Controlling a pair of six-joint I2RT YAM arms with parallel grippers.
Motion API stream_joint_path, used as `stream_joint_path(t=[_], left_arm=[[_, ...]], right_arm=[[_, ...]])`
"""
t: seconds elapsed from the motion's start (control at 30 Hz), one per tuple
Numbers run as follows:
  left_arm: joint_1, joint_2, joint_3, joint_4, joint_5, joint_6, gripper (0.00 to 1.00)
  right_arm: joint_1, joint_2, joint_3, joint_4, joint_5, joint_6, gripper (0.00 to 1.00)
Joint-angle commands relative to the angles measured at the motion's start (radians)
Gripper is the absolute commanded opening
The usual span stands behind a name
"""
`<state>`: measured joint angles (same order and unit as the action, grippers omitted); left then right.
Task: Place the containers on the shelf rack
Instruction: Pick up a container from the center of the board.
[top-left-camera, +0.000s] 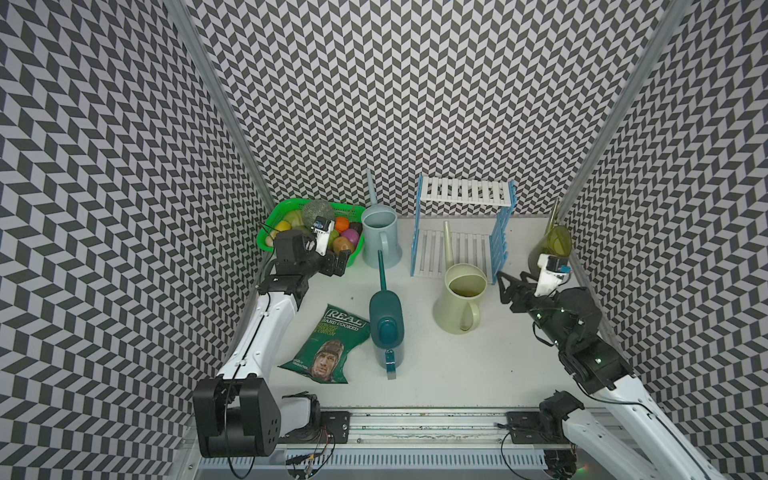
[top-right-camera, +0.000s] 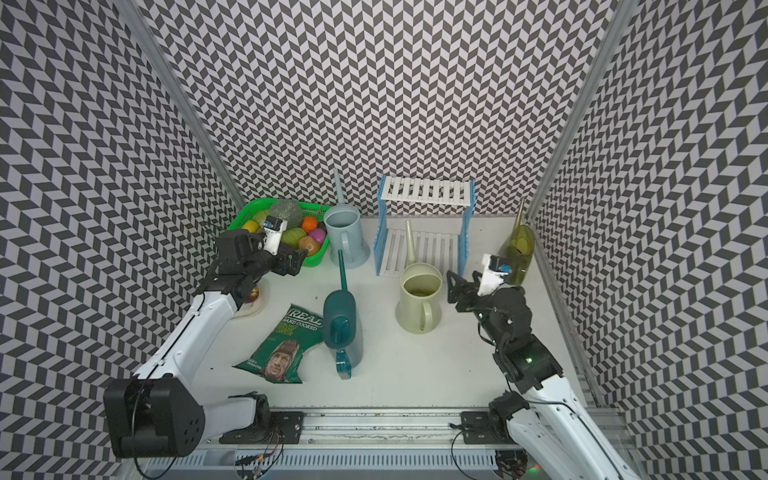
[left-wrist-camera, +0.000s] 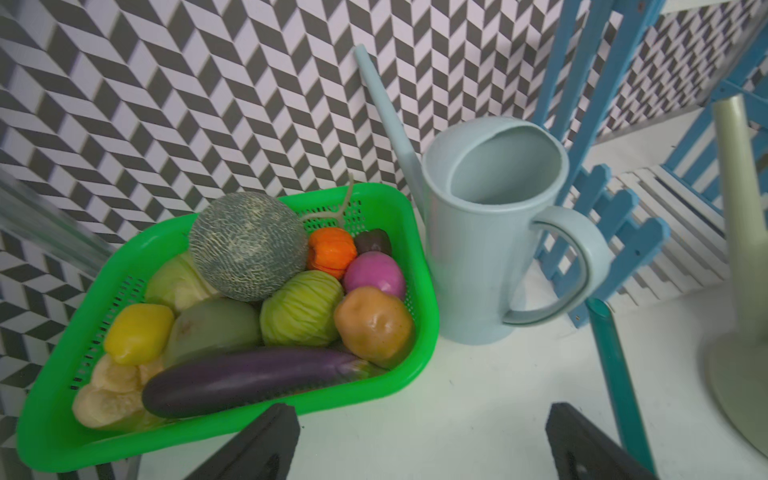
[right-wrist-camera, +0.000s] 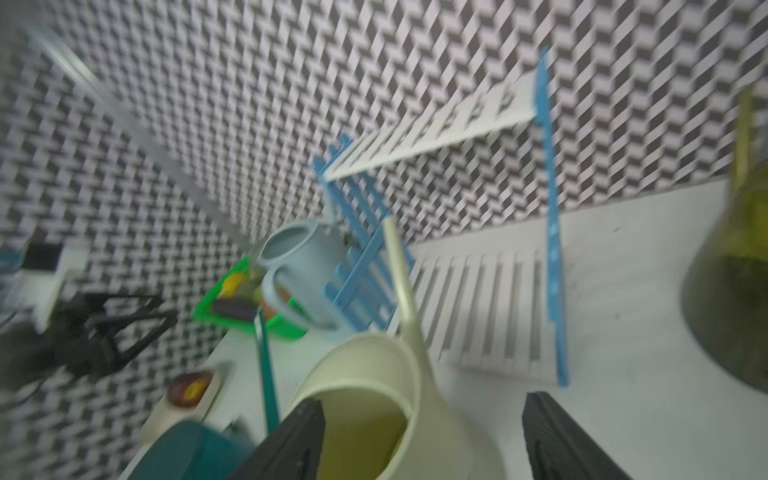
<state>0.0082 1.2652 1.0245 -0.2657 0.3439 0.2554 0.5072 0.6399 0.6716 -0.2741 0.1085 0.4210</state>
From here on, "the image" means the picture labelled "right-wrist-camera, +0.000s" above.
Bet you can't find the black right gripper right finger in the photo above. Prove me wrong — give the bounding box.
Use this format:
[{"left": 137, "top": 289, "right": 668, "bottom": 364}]
[{"left": 522, "top": 391, "right": 630, "bottom": 480}]

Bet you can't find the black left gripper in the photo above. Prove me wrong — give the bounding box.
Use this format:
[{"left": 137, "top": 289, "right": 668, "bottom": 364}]
[{"left": 35, "top": 292, "right": 178, "bottom": 379}]

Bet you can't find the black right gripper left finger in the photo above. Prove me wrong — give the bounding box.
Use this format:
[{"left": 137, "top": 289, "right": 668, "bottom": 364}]
[{"left": 229, "top": 398, "right": 326, "bottom": 480}]

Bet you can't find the pale green watering can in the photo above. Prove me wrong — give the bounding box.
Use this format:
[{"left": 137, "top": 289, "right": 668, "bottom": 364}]
[{"left": 291, "top": 217, "right": 505, "bottom": 479}]

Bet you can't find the dark teal watering can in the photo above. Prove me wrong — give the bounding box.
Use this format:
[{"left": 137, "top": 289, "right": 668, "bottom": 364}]
[{"left": 121, "top": 313, "right": 280, "bottom": 479}]

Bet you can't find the light blue watering can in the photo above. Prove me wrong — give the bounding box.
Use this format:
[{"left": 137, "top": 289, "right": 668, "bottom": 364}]
[{"left": 258, "top": 183, "right": 356, "bottom": 342}]

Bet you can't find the olive transparent watering can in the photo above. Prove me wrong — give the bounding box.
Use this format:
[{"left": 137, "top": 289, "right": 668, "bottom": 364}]
[{"left": 681, "top": 85, "right": 767, "bottom": 393}]

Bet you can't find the blue and white slatted shelf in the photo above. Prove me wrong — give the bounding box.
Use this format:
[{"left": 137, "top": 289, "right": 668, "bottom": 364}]
[{"left": 312, "top": 58, "right": 570, "bottom": 386}]

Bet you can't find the red apple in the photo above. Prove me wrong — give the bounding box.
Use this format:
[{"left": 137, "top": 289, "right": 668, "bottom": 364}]
[{"left": 167, "top": 370, "right": 214, "bottom": 409}]

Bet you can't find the white dish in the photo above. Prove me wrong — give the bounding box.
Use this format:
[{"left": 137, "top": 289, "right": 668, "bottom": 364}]
[{"left": 139, "top": 361, "right": 234, "bottom": 446}]

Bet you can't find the green plastic basket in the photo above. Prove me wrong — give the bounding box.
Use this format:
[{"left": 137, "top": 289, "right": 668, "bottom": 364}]
[{"left": 192, "top": 257, "right": 307, "bottom": 341}]

